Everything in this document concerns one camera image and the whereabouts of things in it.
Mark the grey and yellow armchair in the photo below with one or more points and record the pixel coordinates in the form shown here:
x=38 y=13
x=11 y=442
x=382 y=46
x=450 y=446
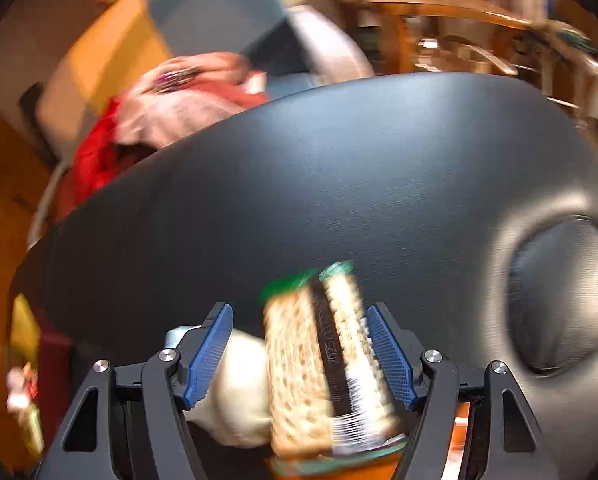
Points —
x=297 y=47

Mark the orange white snack packet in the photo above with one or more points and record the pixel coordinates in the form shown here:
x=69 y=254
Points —
x=435 y=452

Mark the cluttered wooden shelf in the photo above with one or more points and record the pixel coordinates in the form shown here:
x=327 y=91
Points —
x=560 y=43

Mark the red box with gold interior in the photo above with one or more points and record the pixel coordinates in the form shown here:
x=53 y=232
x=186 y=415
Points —
x=39 y=378

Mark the white textured snack bag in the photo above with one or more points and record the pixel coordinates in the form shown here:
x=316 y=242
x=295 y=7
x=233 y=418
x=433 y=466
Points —
x=235 y=411

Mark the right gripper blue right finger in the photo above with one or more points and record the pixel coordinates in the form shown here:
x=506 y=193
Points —
x=399 y=355

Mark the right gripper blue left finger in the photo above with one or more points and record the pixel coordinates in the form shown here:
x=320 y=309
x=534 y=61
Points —
x=201 y=350

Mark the red cloth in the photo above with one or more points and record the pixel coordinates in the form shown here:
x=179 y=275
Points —
x=100 y=159

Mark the cracker pack green ends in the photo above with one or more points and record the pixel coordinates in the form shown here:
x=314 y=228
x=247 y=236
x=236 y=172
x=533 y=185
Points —
x=329 y=398

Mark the wooden side table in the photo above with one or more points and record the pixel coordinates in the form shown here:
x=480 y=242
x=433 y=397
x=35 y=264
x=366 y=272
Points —
x=408 y=36

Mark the pink patterned cloth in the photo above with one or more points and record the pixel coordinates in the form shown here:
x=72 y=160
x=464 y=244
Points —
x=187 y=94

